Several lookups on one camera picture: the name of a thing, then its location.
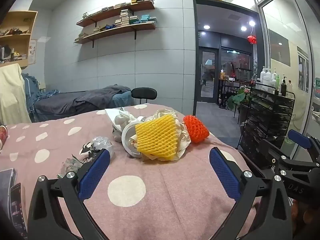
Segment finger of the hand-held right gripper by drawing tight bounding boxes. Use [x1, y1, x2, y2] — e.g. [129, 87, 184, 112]
[260, 140, 320, 179]
[287, 129, 320, 157]

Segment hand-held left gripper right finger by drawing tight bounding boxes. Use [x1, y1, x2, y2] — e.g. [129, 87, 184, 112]
[209, 147, 293, 240]

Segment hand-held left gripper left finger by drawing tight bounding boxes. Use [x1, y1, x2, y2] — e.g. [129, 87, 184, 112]
[27, 148, 111, 240]

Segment white and purple paper cup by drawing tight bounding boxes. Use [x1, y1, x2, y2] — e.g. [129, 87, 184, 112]
[121, 121, 143, 158]

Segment person's right hand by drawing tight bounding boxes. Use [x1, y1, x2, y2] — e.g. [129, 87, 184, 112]
[291, 200, 320, 230]

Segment crumpled clear green wrapper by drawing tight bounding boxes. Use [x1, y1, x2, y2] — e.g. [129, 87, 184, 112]
[57, 155, 86, 178]

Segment clear plastic wrapper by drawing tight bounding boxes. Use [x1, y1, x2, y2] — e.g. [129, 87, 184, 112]
[90, 135, 114, 159]

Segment orange foam fruit net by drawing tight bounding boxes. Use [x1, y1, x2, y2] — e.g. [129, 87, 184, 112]
[183, 115, 209, 143]

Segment crumpled beige paper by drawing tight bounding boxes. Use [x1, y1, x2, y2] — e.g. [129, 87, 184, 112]
[144, 109, 192, 161]

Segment group of toiletry bottles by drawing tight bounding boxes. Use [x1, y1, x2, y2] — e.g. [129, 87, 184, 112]
[259, 66, 293, 97]

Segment yellow foam fruit net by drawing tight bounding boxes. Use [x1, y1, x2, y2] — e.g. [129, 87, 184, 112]
[135, 113, 178, 161]

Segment green potted plant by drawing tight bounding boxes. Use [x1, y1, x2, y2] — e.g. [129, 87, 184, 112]
[226, 85, 252, 124]

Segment grey blanket on bed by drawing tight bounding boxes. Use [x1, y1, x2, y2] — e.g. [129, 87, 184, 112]
[32, 85, 132, 123]

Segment blue pillow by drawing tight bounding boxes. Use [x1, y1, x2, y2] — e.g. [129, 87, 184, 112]
[112, 91, 132, 107]

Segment black metal table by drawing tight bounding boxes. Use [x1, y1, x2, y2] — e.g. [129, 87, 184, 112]
[218, 78, 250, 110]

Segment black smartphone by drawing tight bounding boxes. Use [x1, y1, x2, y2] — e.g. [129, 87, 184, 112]
[9, 182, 28, 238]

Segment black chair back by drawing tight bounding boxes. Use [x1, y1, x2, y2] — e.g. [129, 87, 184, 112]
[131, 87, 157, 105]

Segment glass door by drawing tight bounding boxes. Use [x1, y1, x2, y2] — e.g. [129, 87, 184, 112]
[199, 47, 218, 103]

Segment blue clothes pile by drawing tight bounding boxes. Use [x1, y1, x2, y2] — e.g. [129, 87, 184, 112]
[22, 73, 60, 110]

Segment cream cloth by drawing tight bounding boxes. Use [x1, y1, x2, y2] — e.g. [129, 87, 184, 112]
[0, 63, 32, 125]

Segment wooden cabinet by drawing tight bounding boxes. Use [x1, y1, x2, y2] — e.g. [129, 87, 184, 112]
[0, 11, 38, 68]

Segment row of stacked books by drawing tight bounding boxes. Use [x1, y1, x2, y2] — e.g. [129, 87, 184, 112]
[82, 0, 155, 18]

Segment black wire rack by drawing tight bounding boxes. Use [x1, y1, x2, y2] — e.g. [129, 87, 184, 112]
[236, 86, 295, 153]

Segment black door frame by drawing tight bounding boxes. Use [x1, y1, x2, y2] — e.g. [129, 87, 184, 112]
[192, 0, 265, 117]

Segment wall notice paper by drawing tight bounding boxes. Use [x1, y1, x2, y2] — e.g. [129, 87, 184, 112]
[28, 39, 38, 64]

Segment wall shelves with books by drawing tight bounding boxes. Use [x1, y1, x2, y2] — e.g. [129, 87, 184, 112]
[75, 9, 157, 41]

